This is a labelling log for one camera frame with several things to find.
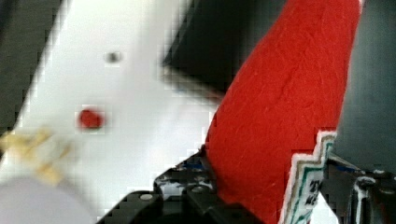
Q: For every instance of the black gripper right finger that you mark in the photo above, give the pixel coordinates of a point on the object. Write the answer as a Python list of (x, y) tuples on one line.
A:
[(359, 196)]

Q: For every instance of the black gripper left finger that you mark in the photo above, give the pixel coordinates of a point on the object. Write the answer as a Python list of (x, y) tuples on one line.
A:
[(195, 171)]

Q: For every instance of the red plush ketchup bottle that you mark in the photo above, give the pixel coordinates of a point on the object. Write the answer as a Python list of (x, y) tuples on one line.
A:
[(270, 137)]

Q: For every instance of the small red strawberry toy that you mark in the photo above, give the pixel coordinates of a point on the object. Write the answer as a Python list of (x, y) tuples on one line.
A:
[(90, 119)]

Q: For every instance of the round purple plate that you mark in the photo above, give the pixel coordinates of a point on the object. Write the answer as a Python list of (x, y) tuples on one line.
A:
[(27, 201)]

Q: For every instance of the plush peeled banana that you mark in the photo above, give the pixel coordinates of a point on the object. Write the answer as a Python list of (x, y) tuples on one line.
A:
[(40, 152)]

